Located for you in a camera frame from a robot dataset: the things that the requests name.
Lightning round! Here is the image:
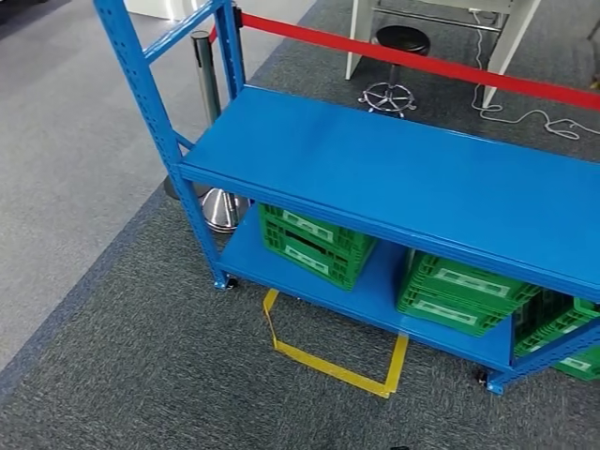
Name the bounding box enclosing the white cable on carpet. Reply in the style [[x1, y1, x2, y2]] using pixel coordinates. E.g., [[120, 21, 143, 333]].
[[469, 8, 600, 141]]

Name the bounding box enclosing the open green plastic crate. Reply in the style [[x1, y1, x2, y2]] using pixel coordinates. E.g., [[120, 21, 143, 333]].
[[514, 292, 600, 382]]

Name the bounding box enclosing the blue metal shelf rack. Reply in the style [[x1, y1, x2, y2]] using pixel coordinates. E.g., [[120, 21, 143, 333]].
[[93, 0, 600, 397]]

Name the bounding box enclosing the white desk with metal bar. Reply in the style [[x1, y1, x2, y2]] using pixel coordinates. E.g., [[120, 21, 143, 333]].
[[345, 0, 542, 110]]

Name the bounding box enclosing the black round stool chrome base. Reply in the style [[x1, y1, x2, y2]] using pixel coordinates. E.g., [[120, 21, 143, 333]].
[[358, 24, 431, 119]]

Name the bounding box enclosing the folded green plastic crate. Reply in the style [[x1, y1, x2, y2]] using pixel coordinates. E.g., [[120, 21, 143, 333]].
[[397, 249, 540, 338], [258, 203, 377, 292]]

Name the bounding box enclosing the red barrier belt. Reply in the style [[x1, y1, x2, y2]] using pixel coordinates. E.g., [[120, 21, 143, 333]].
[[208, 10, 600, 113]]

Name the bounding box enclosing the yellow floor tape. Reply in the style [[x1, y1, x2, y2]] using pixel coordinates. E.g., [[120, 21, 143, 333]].
[[262, 288, 410, 400]]

